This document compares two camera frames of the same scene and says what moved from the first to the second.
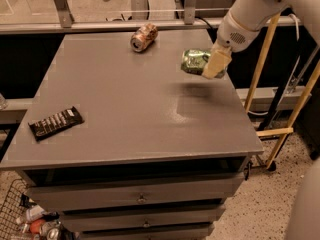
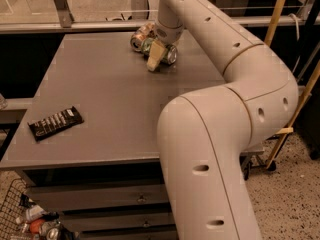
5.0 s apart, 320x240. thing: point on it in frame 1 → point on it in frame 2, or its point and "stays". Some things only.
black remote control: x=56 y=123 stays
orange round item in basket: x=35 y=226 stays
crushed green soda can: x=195 y=61 → x=170 y=57
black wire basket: x=9 y=230 stays
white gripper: x=232 y=34 → x=167 y=35
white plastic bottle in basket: x=34 y=212 stays
